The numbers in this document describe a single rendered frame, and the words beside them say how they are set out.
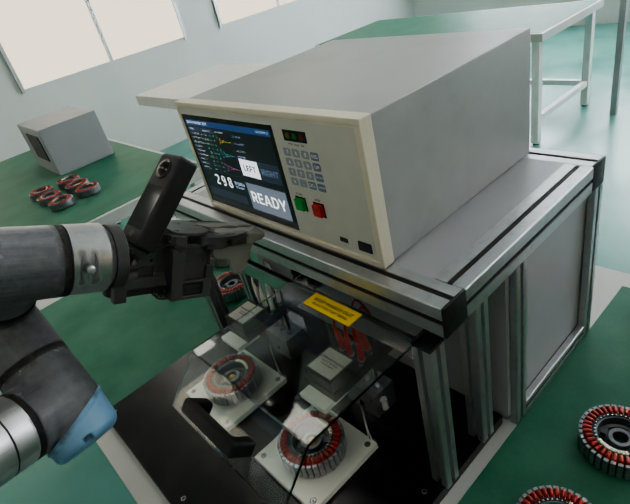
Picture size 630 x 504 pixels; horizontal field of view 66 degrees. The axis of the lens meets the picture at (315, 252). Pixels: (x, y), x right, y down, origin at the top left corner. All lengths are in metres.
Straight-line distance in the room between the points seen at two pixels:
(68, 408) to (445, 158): 0.55
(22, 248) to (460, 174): 0.56
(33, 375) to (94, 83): 5.01
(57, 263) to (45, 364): 0.11
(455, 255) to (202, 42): 5.50
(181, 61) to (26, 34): 1.49
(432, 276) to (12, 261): 0.45
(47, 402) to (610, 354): 0.91
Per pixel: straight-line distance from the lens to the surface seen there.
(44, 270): 0.53
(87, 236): 0.55
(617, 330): 1.12
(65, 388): 0.58
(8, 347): 0.60
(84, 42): 5.49
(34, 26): 5.39
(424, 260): 0.66
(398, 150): 0.62
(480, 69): 0.75
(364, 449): 0.87
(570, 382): 1.00
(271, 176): 0.75
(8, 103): 5.31
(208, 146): 0.87
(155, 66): 5.74
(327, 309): 0.69
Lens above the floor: 1.49
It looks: 31 degrees down
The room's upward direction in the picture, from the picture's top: 15 degrees counter-clockwise
